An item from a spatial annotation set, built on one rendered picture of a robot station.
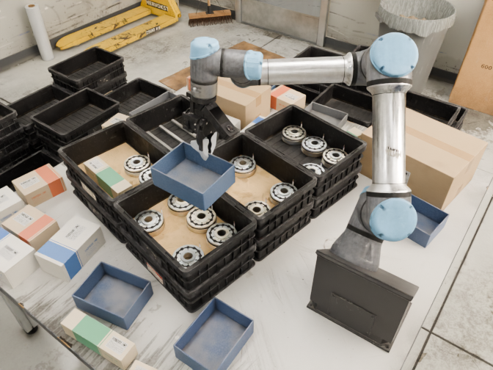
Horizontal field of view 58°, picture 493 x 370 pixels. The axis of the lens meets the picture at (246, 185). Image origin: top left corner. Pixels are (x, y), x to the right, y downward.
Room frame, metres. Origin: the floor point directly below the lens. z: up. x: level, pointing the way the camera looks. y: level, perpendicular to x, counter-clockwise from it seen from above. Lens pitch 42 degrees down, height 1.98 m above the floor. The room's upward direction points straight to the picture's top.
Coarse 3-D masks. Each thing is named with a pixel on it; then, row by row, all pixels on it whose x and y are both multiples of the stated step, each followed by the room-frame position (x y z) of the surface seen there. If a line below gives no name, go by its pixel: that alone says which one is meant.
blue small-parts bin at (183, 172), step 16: (160, 160) 1.04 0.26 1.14; (176, 160) 1.09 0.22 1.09; (192, 160) 1.11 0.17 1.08; (208, 160) 1.07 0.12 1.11; (224, 160) 1.03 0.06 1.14; (160, 176) 0.98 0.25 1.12; (176, 176) 1.04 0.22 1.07; (192, 176) 1.04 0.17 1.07; (208, 176) 1.04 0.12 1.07; (224, 176) 0.97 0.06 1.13; (176, 192) 0.95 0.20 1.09; (192, 192) 0.91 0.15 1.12; (208, 192) 0.91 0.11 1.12
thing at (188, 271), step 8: (152, 184) 1.16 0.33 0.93; (136, 192) 1.12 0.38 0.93; (120, 200) 1.08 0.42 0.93; (224, 200) 1.08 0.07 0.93; (120, 208) 1.04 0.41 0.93; (240, 208) 1.04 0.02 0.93; (120, 216) 1.03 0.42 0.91; (128, 216) 1.01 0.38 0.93; (248, 216) 1.01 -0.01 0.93; (136, 224) 0.97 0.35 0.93; (256, 224) 0.98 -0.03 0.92; (144, 232) 0.94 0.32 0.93; (240, 232) 0.94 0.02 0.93; (248, 232) 0.95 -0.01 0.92; (152, 240) 0.90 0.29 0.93; (232, 240) 0.90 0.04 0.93; (160, 248) 0.87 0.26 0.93; (216, 248) 0.87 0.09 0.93; (224, 248) 0.88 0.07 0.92; (168, 256) 0.84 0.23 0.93; (208, 256) 0.84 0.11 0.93; (216, 256) 0.86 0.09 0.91; (176, 264) 0.81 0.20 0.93; (192, 264) 0.81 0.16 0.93; (200, 264) 0.82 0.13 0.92; (184, 272) 0.78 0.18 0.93; (192, 272) 0.79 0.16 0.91
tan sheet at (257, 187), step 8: (256, 168) 1.36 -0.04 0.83; (256, 176) 1.31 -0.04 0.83; (264, 176) 1.31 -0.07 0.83; (272, 176) 1.31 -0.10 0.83; (240, 184) 1.27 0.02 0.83; (248, 184) 1.27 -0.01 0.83; (256, 184) 1.27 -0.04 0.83; (264, 184) 1.27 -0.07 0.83; (272, 184) 1.27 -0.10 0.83; (232, 192) 1.22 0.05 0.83; (240, 192) 1.22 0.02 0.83; (248, 192) 1.22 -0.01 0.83; (256, 192) 1.22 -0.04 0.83; (264, 192) 1.22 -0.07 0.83; (240, 200) 1.18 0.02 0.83; (248, 200) 1.18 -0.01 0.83; (264, 200) 1.18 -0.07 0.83
